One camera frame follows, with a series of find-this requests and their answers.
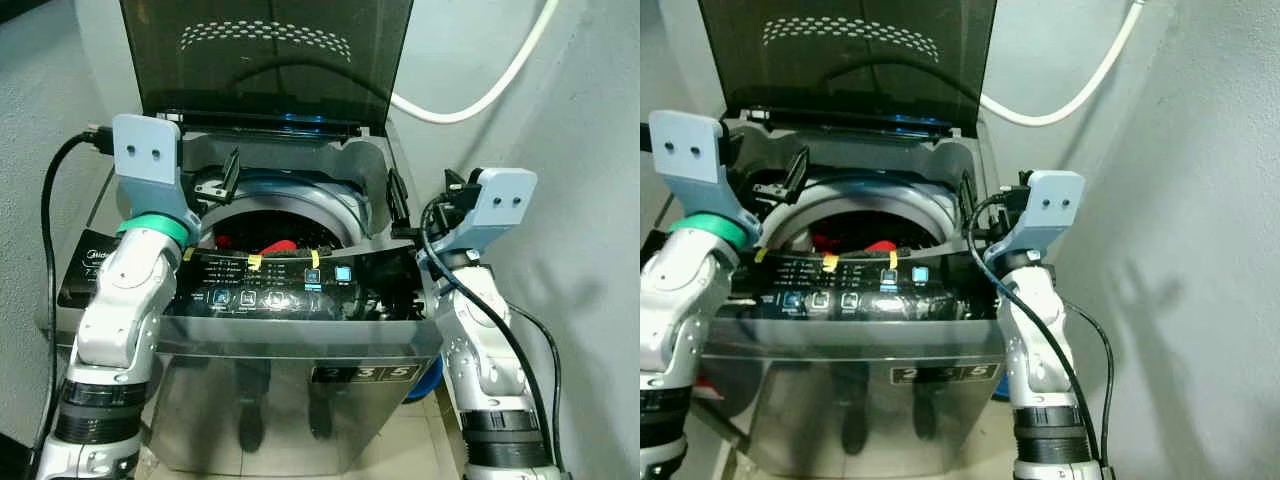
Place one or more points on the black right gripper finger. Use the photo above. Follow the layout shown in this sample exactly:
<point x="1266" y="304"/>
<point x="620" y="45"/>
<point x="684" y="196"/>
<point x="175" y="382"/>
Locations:
<point x="969" y="200"/>
<point x="399" y="200"/>

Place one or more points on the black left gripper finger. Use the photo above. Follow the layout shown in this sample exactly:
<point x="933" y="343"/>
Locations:
<point x="801" y="172"/>
<point x="232" y="172"/>
<point x="208" y="190"/>
<point x="775" y="192"/>

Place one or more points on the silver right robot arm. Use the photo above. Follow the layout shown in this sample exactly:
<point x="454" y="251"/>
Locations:
<point x="1040" y="350"/>
<point x="480" y="350"/>

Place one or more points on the red clothes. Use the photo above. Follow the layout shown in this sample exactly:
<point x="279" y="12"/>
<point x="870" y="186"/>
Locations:
<point x="280" y="245"/>
<point x="880" y="245"/>

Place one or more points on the silver top-load washing machine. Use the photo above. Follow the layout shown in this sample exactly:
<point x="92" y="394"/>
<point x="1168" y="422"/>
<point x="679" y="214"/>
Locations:
<point x="300" y="410"/>
<point x="850" y="410"/>

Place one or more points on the dark translucent washer lid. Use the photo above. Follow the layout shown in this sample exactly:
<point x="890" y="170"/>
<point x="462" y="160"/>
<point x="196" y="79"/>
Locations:
<point x="850" y="85"/>
<point x="260" y="85"/>

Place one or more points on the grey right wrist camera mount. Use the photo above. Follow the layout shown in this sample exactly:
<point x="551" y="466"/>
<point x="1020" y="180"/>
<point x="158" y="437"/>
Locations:
<point x="1050" y="205"/>
<point x="500" y="205"/>

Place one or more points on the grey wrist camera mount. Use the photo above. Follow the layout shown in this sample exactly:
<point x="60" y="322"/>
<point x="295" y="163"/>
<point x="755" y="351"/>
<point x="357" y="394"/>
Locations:
<point x="1050" y="205"/>
<point x="148" y="160"/>
<point x="500" y="205"/>
<point x="685" y="155"/>

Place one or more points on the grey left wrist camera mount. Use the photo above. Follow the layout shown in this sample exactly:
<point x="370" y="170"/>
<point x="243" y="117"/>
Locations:
<point x="148" y="160"/>
<point x="685" y="155"/>

